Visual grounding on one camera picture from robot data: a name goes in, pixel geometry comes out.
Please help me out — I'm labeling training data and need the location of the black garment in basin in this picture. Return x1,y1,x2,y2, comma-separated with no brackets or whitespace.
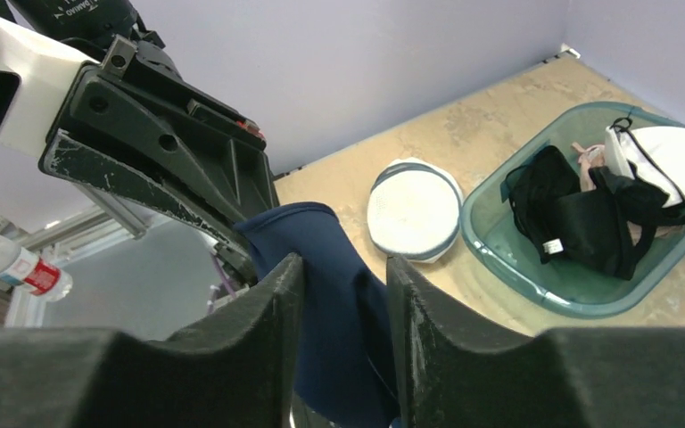
504,145,581,264

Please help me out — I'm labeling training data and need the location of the plastic water bottle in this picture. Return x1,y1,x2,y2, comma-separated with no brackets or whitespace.
0,235,73,301

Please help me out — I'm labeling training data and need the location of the teal plastic basin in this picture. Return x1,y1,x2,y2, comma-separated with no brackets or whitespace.
460,102,685,318

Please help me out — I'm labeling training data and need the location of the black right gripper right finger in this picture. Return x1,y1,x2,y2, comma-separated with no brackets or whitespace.
386,258,685,427

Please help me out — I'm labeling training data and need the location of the beige bra in basin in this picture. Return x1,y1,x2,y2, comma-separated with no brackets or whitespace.
571,142,606,192

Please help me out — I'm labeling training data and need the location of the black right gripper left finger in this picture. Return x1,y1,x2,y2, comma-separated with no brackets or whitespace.
0,254,305,427

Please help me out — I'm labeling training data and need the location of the white and black bra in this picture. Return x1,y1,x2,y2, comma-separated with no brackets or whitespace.
605,118,685,208

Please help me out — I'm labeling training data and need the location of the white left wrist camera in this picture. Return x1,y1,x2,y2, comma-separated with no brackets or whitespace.
0,17,95,158

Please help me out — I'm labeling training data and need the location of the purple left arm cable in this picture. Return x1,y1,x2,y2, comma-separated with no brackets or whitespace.
206,251,240,314

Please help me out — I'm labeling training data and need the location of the navy blue bra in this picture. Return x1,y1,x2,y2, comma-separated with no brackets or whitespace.
235,202,401,427

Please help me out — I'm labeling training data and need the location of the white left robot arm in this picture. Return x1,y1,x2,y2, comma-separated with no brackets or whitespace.
0,1,278,255

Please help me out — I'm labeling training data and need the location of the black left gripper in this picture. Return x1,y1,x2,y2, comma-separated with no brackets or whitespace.
38,35,278,251

